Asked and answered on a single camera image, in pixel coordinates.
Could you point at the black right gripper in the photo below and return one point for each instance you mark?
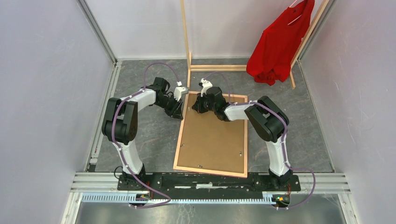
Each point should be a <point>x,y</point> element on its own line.
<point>197,105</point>

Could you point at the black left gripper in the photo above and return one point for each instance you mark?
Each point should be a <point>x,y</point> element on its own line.
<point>176,111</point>

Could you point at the pink wooden picture frame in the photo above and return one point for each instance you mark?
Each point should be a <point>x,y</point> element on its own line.
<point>178,148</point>

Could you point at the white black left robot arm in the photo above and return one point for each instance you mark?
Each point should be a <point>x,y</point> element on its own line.
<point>120,123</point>

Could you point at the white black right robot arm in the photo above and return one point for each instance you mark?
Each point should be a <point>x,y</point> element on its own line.
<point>269,122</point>

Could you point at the red t-shirt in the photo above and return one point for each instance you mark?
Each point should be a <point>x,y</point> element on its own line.
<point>273,54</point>

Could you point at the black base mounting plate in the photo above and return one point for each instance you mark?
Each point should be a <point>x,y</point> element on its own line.
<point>175,186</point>

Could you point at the pink clothes hanger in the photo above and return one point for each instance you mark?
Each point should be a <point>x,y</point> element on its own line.
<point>297,11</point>

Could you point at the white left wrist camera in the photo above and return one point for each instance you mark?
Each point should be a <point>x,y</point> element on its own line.
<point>179,91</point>

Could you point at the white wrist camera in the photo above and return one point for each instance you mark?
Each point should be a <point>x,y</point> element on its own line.
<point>179,91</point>
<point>205,86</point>

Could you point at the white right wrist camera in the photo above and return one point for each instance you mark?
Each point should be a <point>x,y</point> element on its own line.
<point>205,86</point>

